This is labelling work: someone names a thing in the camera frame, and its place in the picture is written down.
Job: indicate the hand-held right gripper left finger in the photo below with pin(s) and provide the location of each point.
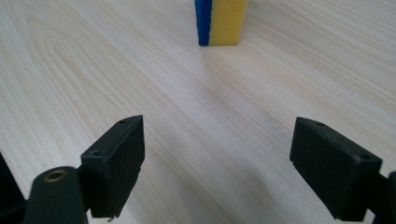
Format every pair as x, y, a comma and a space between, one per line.
115, 168

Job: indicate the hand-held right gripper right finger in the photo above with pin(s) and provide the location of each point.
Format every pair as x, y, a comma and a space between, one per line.
334, 174

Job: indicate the yellow and blue sponge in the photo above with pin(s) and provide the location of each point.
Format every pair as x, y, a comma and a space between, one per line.
222, 21

